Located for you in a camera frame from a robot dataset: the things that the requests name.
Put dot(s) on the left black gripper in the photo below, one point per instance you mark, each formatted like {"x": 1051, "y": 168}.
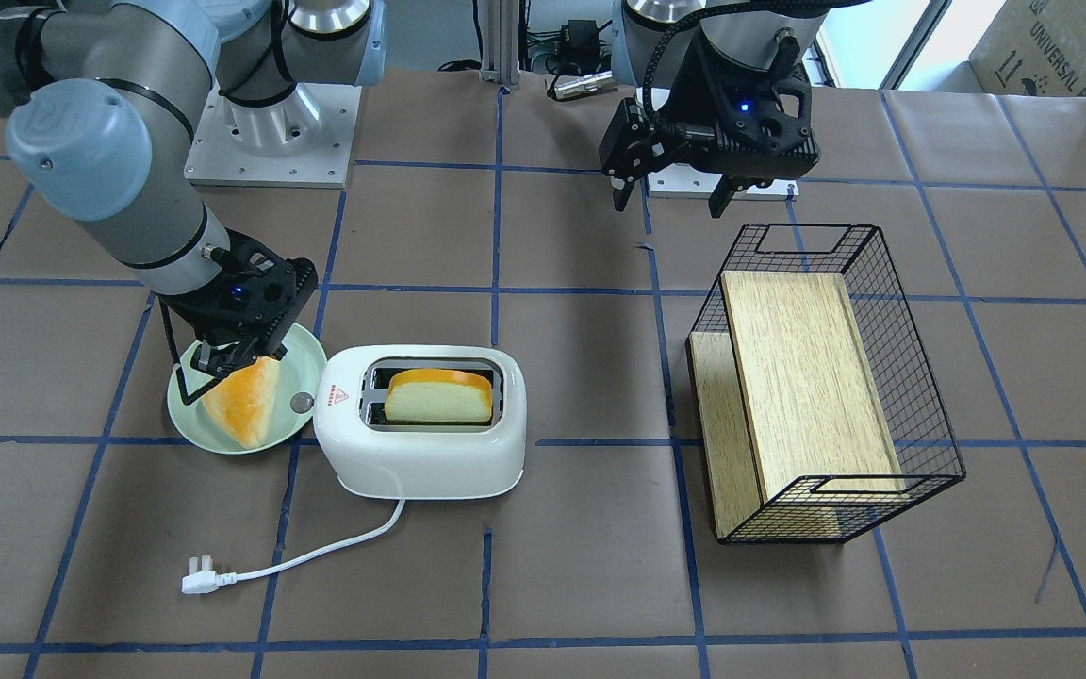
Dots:
{"x": 691, "y": 91}

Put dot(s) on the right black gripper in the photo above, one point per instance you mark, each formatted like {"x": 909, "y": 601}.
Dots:
{"x": 196, "y": 312}

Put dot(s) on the white two-slot toaster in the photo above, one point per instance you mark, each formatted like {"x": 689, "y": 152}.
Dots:
{"x": 375, "y": 458}

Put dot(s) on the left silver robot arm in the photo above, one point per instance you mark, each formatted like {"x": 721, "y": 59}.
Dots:
{"x": 651, "y": 39}

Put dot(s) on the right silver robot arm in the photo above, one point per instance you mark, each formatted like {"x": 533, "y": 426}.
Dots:
{"x": 117, "y": 110}

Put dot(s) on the bread slice in toaster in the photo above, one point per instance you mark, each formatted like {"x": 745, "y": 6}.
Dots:
{"x": 430, "y": 394}

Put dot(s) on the triangular bread on plate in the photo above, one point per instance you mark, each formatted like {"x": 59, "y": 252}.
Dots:
{"x": 243, "y": 405}

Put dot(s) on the pale green plate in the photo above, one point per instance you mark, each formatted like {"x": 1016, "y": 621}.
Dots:
{"x": 301, "y": 369}

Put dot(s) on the wooden board in basket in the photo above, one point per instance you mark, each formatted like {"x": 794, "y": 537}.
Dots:
{"x": 796, "y": 444}

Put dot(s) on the cardboard box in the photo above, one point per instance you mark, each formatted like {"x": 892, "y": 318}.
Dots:
{"x": 1035, "y": 48}

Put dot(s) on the aluminium frame post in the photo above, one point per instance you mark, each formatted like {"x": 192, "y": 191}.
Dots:
{"x": 500, "y": 41}

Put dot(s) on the black wire basket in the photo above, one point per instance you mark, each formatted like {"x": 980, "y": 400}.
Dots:
{"x": 923, "y": 438}

